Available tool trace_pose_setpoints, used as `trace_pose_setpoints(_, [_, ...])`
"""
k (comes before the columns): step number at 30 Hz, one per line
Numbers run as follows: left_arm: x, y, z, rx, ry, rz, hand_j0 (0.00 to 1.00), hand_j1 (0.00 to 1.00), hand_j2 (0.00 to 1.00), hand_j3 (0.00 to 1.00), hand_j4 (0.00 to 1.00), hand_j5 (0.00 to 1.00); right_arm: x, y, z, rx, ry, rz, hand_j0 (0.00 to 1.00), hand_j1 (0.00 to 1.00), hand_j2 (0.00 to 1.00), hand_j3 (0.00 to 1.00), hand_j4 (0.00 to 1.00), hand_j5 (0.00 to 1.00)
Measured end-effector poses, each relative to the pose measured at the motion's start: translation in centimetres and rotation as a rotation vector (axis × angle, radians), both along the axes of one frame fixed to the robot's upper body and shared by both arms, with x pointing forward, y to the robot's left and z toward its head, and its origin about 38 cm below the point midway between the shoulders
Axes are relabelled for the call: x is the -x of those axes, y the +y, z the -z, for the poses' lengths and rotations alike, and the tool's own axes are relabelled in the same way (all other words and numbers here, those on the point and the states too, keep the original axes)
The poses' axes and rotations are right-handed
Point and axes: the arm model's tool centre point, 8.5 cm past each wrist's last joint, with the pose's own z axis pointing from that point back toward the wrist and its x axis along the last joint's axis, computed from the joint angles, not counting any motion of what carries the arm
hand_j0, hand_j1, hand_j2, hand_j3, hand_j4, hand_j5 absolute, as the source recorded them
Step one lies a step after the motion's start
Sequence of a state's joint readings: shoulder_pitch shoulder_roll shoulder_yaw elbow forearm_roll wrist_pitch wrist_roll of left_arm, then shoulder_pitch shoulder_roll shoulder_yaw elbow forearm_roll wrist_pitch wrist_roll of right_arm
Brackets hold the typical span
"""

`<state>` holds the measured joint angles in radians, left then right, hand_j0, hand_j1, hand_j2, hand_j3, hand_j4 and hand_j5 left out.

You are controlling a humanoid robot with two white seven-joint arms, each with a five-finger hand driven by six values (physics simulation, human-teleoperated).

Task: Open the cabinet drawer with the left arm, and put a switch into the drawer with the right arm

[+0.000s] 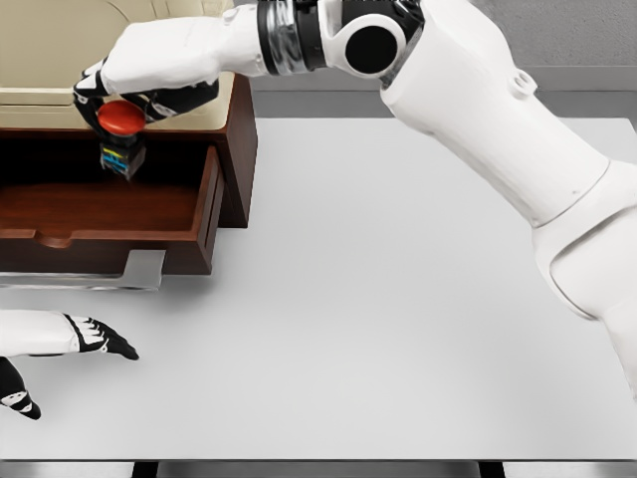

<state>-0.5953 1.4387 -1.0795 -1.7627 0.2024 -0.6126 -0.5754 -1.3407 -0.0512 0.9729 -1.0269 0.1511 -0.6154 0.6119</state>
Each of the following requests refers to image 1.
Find brown cabinet with beige top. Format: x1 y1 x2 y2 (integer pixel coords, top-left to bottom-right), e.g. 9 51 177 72
0 0 259 230

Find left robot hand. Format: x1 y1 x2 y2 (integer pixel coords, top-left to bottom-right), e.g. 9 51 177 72
0 309 140 422

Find brown wooden drawer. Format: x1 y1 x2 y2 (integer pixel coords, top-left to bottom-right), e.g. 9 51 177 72
0 144 227 278

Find silver drawer handle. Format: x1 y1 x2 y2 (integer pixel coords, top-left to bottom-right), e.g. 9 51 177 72
0 249 167 293

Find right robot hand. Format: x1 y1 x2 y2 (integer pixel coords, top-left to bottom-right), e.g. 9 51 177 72
73 17 236 132

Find red push-button switch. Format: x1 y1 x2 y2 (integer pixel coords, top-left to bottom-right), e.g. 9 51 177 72
96 99 147 181

